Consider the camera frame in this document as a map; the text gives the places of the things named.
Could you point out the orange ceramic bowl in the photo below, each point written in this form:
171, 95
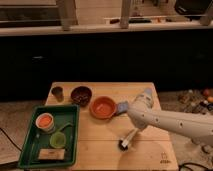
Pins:
103, 107

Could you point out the green plastic tray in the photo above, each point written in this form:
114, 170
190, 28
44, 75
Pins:
36, 139

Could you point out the orange filled white cup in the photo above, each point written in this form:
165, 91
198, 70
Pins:
45, 122

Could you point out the dark brown bowl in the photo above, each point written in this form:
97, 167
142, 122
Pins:
81, 95

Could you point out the small brown cup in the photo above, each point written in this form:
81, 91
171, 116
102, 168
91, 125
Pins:
57, 92

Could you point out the wooden block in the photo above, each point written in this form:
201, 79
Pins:
51, 154

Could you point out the green spoon in tray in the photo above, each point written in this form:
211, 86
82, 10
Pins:
64, 126

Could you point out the green plastic cup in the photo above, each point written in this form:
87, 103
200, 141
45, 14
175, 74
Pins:
58, 140

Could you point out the blue sponge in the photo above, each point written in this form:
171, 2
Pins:
122, 107

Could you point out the clutter pile on floor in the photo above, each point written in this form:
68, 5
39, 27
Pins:
197, 102

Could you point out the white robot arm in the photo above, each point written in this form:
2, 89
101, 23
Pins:
195, 126

